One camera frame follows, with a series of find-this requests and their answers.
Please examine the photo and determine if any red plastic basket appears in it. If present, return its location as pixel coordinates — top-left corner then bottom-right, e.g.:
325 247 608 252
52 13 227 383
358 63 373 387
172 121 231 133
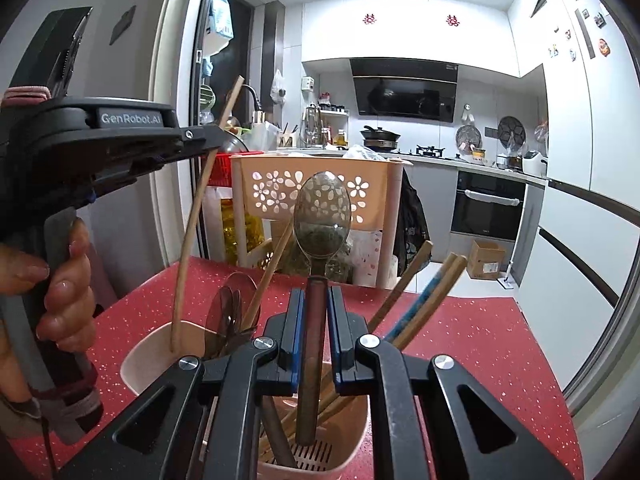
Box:
207 152 260 188

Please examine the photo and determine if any black built-in oven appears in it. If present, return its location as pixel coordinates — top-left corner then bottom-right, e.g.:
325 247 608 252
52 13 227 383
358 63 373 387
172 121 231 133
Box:
451 171 526 242

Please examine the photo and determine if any black range hood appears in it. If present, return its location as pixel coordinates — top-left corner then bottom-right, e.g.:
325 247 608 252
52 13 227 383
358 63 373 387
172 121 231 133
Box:
349 58 459 124

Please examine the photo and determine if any brown chopstick in holder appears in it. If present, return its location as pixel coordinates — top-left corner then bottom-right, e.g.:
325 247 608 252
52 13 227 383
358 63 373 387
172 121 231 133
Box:
368 240 433 333
390 254 468 350

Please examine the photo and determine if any black wok on stove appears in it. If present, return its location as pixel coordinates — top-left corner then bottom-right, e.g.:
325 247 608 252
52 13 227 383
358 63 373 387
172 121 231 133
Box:
360 126 400 152

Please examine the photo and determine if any person's left hand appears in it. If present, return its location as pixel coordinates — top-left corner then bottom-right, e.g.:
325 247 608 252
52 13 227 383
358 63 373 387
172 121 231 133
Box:
0 216 98 411

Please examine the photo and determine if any cardboard box on floor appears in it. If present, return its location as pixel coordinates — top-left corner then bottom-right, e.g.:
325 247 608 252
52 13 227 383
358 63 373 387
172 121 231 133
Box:
468 240 506 280

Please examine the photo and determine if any white refrigerator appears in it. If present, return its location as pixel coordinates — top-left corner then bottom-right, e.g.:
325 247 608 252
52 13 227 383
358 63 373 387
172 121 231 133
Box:
518 0 639 388

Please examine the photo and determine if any short bamboo chopstick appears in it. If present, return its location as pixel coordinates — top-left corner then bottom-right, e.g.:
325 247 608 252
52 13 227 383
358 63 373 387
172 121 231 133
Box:
169 74 246 354

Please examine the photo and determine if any dark slim spoon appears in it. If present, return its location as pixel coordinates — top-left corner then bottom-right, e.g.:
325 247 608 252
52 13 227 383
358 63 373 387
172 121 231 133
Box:
262 398 297 468

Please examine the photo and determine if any white rice cooker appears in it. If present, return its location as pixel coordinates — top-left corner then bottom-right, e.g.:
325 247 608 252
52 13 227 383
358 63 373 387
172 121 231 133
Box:
522 151 548 178

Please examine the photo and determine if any blue patterned chopstick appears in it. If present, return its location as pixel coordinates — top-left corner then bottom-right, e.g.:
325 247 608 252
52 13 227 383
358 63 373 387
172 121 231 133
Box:
384 254 457 342

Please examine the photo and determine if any long bamboo chopstick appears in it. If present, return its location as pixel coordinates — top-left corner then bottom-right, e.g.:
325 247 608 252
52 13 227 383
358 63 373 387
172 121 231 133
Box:
242 218 293 330

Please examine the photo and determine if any yellow oil bottle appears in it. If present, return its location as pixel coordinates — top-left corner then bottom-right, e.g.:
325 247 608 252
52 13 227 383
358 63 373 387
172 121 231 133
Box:
219 198 266 266

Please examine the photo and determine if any beige plastic utensil holder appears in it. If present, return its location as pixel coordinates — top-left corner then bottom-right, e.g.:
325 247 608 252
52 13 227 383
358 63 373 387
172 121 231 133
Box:
120 322 369 479

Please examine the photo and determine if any beige flower-pattern storage rack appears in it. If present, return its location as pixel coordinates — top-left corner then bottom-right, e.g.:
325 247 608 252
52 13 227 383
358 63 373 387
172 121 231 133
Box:
230 154 404 288

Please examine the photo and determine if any black bag behind rack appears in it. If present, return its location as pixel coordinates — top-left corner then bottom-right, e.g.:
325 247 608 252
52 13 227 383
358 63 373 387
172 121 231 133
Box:
393 170 431 276

